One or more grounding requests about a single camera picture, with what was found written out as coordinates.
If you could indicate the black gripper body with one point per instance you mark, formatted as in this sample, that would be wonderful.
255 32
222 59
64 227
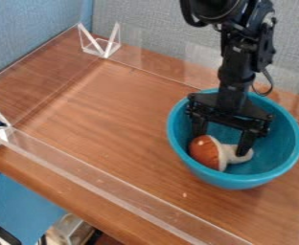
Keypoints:
246 117

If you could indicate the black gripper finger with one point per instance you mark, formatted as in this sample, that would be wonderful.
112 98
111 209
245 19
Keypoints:
199 125
246 142

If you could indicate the blue plastic bowl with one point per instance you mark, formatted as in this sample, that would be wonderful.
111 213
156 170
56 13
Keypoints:
275 151

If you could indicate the brown and white toy mushroom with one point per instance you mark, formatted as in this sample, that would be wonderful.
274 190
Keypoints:
217 155

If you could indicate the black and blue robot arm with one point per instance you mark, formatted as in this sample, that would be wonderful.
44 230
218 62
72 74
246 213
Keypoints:
246 23

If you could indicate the clear acrylic table barrier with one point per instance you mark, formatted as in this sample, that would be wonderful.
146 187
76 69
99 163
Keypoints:
86 143

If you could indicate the clear acrylic corner bracket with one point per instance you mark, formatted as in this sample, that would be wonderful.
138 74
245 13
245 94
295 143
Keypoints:
98 46

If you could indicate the grey metal frame piece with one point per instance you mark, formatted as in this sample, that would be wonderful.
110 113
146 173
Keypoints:
69 231

